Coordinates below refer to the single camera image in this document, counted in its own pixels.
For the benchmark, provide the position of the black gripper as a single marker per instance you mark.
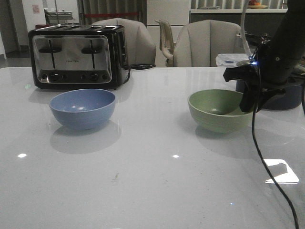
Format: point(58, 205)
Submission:
point(264, 73)

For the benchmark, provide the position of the green bowl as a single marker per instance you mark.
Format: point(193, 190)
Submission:
point(218, 110)

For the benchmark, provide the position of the blue bowl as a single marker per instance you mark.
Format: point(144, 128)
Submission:
point(83, 109)

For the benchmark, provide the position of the dark blue cooking pot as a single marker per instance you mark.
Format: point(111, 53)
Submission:
point(293, 92)

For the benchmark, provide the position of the clear plastic container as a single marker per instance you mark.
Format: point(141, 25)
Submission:
point(232, 60)

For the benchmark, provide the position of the grey counter shelf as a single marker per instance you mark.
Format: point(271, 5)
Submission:
point(257, 21)

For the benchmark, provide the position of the beige armchair right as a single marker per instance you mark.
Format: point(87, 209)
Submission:
point(199, 43)

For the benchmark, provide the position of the beige armchair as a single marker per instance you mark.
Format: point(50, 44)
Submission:
point(199, 43)
point(140, 47)

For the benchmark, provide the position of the fruit bowl on counter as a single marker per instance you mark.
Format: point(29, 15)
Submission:
point(254, 4)

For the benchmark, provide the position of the cream plastic chair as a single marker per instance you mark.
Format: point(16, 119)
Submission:
point(166, 42)

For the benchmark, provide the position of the white cabinet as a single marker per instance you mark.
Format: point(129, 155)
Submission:
point(176, 12)

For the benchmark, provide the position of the beige armchair left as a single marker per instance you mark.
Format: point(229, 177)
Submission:
point(140, 47)

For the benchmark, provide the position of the black chrome four-slot toaster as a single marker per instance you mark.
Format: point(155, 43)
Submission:
point(78, 57)

